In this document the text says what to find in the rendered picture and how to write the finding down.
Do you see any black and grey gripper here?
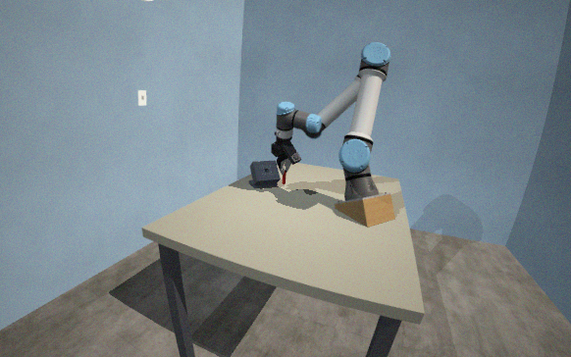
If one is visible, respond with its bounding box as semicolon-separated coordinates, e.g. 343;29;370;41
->
271;137;292;175

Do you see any dark grey sloped panel with square hole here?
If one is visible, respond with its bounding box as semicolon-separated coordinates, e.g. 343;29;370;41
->
249;161;281;188

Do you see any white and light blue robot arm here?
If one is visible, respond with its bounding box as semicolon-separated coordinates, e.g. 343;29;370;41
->
276;42;390;201

